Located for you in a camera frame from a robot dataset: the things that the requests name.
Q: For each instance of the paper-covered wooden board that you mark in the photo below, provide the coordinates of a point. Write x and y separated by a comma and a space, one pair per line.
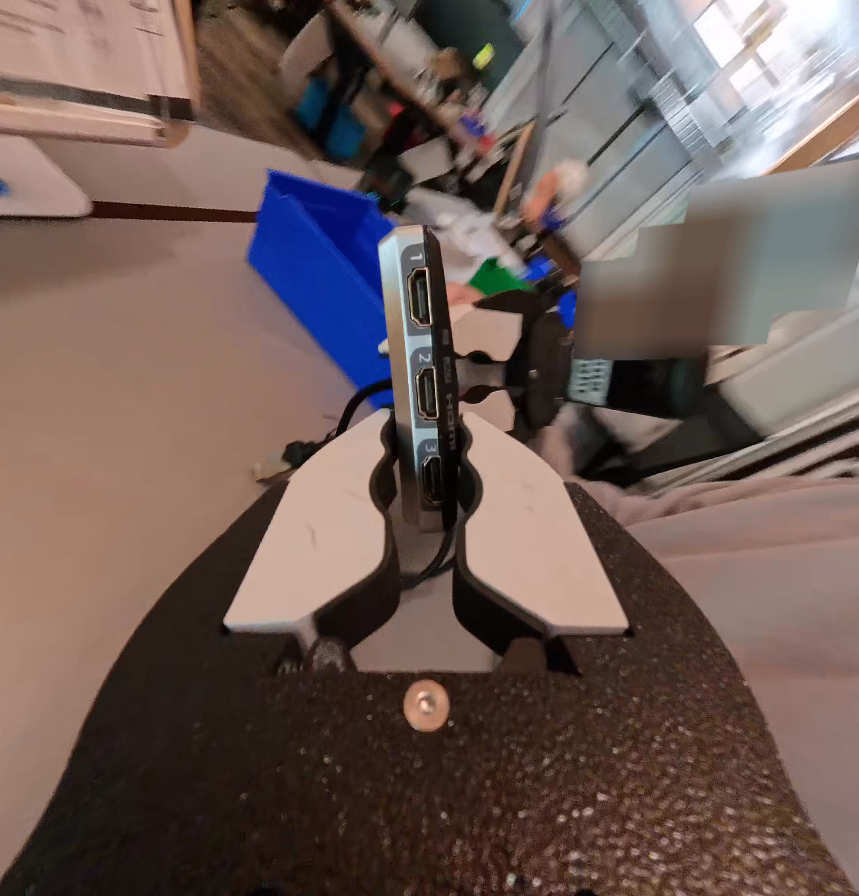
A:
72, 49

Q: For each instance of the green sheet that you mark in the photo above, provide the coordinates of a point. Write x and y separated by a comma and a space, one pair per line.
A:
499, 276

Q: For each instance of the blue plastic bin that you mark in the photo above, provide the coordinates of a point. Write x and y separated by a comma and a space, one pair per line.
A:
317, 280

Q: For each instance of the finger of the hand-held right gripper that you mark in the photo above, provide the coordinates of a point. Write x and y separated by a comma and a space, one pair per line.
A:
496, 332
496, 413

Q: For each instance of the grey multi-port hub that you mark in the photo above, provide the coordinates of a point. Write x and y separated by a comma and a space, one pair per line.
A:
416, 420

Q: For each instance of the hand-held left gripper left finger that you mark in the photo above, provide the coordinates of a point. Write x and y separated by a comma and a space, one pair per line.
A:
310, 539

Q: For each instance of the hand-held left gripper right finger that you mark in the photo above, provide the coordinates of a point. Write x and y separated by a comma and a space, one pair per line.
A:
534, 546

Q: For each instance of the white flat tray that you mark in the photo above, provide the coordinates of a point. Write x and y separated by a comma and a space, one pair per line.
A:
30, 175

